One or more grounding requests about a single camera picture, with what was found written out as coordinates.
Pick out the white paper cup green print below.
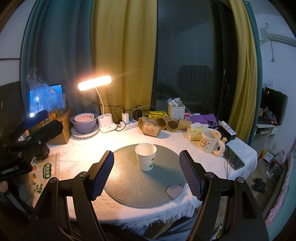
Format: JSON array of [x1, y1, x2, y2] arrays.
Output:
[[135, 143, 157, 171]]

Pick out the brown paper cup far right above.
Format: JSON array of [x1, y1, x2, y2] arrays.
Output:
[[179, 118, 192, 130]]

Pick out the brown paper cup middle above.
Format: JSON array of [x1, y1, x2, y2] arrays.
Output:
[[155, 116, 170, 130]]

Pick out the brown printed paper cup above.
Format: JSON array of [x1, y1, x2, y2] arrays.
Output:
[[142, 121, 161, 138]]

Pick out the brown paper cup far left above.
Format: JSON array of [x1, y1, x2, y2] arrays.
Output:
[[138, 116, 148, 130]]

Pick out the person's thumb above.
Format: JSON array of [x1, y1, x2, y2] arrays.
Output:
[[0, 181, 8, 193]]

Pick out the white textured tablecloth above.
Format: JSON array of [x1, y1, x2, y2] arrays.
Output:
[[32, 128, 257, 228]]

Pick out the wet wipes pack green label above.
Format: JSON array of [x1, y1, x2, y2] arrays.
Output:
[[31, 153, 60, 203]]

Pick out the black smartphone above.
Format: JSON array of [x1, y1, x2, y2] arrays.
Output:
[[223, 145, 245, 170]]

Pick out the round grey placemat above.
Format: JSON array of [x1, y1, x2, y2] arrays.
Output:
[[104, 144, 186, 208]]

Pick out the cream cartoon bear mug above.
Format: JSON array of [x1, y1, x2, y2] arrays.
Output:
[[199, 128, 225, 156]]

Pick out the black slippers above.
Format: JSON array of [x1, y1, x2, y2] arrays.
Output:
[[251, 178, 266, 193]]

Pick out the white scalloped plate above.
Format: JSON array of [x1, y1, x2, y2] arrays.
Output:
[[71, 124, 99, 138]]

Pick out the black box under tube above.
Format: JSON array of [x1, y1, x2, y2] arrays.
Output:
[[213, 126, 236, 144]]

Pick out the yellow tissue pack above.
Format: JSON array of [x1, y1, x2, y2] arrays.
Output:
[[186, 123, 208, 141]]

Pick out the purple bowl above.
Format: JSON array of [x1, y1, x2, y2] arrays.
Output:
[[70, 113, 98, 133]]

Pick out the clear plastic bag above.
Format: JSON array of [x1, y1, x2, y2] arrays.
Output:
[[27, 68, 66, 116]]

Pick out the cardboard box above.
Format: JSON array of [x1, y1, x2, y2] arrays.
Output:
[[46, 107, 73, 145]]

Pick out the tablet with blue screen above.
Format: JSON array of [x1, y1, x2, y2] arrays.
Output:
[[29, 83, 66, 116]]

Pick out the white desk lamp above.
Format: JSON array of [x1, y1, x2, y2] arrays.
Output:
[[78, 75, 117, 133]]

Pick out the purple folder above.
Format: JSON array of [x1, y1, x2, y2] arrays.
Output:
[[190, 113, 218, 128]]

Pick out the pink inner bowl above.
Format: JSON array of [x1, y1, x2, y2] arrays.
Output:
[[74, 113, 95, 123]]

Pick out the yellow curtain right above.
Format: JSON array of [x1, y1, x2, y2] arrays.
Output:
[[229, 1, 257, 141]]

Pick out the yellow curtain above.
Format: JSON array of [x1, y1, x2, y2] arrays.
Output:
[[229, 1, 257, 141], [92, 1, 157, 115]]

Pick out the white power strip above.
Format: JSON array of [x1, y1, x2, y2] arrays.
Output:
[[118, 120, 138, 131]]

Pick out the white usb charger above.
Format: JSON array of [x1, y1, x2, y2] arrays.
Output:
[[121, 113, 130, 125]]

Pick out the white woven basket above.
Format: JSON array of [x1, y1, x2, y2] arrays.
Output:
[[168, 104, 186, 120]]

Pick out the black power adapter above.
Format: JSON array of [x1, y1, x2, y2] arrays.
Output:
[[132, 109, 142, 121]]

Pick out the yellow snack bag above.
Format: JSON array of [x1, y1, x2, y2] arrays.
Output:
[[147, 111, 169, 120]]

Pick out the teal curtain left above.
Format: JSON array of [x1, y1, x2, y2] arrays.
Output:
[[20, 1, 100, 114]]

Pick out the yellow curtain left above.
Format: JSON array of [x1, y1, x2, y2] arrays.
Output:
[[92, 1, 157, 115]]

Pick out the white charging cable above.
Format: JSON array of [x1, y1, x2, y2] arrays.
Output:
[[225, 148, 232, 180]]

